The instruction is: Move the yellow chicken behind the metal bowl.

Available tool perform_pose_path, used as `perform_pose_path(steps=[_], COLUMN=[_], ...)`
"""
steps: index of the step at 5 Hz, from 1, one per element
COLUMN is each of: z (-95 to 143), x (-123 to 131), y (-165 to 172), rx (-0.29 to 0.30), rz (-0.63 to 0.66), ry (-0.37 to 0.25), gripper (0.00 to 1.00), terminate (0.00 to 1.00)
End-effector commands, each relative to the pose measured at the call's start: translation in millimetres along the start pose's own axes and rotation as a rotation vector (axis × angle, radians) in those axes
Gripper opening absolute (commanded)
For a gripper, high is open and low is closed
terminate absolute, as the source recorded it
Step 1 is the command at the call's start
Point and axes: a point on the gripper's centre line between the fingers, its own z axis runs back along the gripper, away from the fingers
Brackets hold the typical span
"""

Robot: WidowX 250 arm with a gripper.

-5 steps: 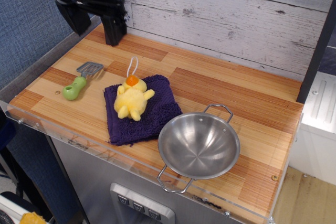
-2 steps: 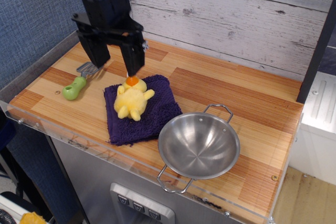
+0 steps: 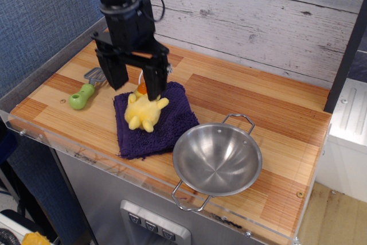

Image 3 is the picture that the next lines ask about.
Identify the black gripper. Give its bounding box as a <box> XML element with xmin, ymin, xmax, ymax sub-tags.
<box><xmin>92</xmin><ymin>5</ymin><xmax>171</xmax><ymax>101</ymax></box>

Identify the yellow plush duck toy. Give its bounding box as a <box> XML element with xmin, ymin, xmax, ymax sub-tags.
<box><xmin>124</xmin><ymin>72</ymin><xmax>169</xmax><ymax>133</ymax></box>

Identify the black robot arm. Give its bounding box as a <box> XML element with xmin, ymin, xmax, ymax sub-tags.
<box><xmin>92</xmin><ymin>0</ymin><xmax>170</xmax><ymax>100</ymax></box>

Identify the purple folded towel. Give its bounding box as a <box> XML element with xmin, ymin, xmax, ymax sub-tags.
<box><xmin>114</xmin><ymin>81</ymin><xmax>199</xmax><ymax>160</ymax></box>

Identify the silver button control panel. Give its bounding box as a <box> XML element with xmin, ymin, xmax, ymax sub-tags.
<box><xmin>120</xmin><ymin>200</ymin><xmax>192</xmax><ymax>244</ymax></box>

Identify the clear acrylic edge guard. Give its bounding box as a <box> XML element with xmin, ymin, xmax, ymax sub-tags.
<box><xmin>1</xmin><ymin>108</ymin><xmax>321</xmax><ymax>244</ymax></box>

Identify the yellow object at corner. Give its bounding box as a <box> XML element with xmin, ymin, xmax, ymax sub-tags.
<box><xmin>21</xmin><ymin>232</ymin><xmax>51</xmax><ymax>245</ymax></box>

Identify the white side counter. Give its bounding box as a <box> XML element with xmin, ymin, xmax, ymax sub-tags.
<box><xmin>315</xmin><ymin>79</ymin><xmax>366</xmax><ymax>202</ymax></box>

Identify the green handled toy spatula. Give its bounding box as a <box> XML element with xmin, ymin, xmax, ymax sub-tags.
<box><xmin>68</xmin><ymin>67</ymin><xmax>106</xmax><ymax>110</ymax></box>

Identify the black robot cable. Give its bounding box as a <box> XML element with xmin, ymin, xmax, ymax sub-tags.
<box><xmin>143</xmin><ymin>0</ymin><xmax>166</xmax><ymax>23</ymax></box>

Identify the silver metal bowl with handles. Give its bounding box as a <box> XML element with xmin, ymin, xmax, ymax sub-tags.
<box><xmin>173</xmin><ymin>121</ymin><xmax>263</xmax><ymax>204</ymax></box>

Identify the dark right frame post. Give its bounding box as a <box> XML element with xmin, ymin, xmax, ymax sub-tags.
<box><xmin>323</xmin><ymin>0</ymin><xmax>366</xmax><ymax>114</ymax></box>

